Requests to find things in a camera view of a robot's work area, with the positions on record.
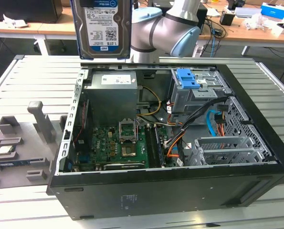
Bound black RAM slot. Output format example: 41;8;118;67
145;125;161;168

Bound large black box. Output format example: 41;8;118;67
0;0;64;24

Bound black cable tangle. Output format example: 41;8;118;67
203;18;229;58

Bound green motherboard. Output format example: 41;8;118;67
72;124;174;171

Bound CPU socket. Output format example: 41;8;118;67
121;141;139;158

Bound grey power supply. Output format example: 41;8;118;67
84;71;140;120

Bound grey metal drive cage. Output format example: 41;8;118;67
169;68;233;115

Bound crumpled white plastic bag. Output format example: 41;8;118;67
242;13;276;31

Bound grey metal disk bay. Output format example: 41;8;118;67
186;136;279;167

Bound blue cardboard box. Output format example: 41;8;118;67
260;2;284;18

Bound blue flat data wire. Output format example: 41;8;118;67
207;108;226;138

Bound yellow power wires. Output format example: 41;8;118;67
135;85;163;118

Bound blue plastic drive latch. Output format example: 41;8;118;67
176;68;201;90

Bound grey parts rack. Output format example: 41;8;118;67
0;100;69;189

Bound small white box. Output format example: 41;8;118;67
271;22;284;38

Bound black graphics card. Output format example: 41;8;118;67
103;160;147;171

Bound orange power wires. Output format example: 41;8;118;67
216;104;230;137

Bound thin red wire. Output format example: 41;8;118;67
74;99;90;144

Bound crumpled white paper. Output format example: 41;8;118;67
2;13;28;29

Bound silver CPU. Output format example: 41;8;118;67
0;145;16;156

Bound black PC case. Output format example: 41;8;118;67
46;62;284;221

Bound black sleeved cable bundle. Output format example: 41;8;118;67
177;95;229;166

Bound installed RAM stick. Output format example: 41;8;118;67
154;127;167;167

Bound metal socket cover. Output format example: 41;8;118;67
117;117;139;144

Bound flat silver device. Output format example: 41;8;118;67
234;6;262;19

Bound wooden desk white frame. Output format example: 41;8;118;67
0;6;78;56
196;1;284;57

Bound hard disk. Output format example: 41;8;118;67
71;0;133;60

